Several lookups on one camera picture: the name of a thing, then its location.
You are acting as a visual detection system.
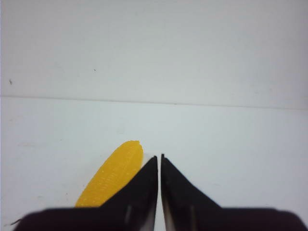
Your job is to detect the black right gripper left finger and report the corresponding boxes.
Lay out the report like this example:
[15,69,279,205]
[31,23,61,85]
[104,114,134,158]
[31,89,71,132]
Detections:
[15,156,158,231]

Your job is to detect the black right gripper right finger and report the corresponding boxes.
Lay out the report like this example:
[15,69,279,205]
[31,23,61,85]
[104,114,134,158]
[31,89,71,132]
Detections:
[161,156,307,231]

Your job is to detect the yellow corn cob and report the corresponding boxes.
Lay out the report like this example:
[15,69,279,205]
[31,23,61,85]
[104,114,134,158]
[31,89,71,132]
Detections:
[75,141,143,208]

